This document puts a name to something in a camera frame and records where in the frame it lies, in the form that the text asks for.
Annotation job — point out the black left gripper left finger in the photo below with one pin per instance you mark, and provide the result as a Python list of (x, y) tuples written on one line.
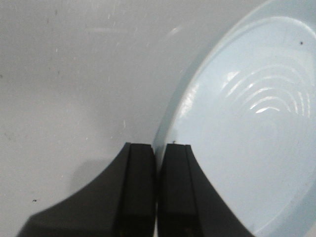
[(119, 202)]

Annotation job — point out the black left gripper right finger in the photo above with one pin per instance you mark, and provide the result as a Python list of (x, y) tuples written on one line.
[(188, 205)]

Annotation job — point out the light blue round plate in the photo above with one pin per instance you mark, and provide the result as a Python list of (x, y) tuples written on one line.
[(247, 108)]

